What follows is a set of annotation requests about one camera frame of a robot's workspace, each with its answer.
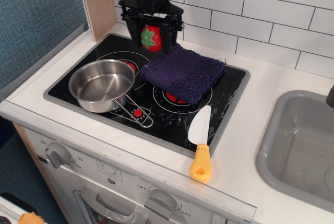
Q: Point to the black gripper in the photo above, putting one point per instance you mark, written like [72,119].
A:
[166,15]

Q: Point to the red toy strawberry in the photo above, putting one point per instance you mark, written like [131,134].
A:
[151,38]

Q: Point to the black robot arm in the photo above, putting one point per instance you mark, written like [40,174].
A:
[152,24]

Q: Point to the purple folded cloth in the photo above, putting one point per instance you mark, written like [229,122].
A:
[183,73]

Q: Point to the wooden side panel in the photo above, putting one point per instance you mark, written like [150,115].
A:
[101,17]

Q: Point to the stainless steel pot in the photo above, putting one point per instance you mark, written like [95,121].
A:
[104,86]

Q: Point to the black toy stovetop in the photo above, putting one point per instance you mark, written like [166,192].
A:
[153,114]

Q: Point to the grey left oven knob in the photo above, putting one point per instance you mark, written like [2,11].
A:
[57,154]

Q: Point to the grey oven knob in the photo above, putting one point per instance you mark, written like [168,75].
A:
[57,154]
[161,203]

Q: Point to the grey right oven knob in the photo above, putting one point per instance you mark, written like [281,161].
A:
[161,203]

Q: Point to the grey sink basin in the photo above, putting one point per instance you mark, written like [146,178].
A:
[296,153]

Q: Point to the yellow handled toy knife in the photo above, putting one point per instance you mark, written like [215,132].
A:
[201,169]

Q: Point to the grey oven door handle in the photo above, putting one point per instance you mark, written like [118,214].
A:
[111,205]

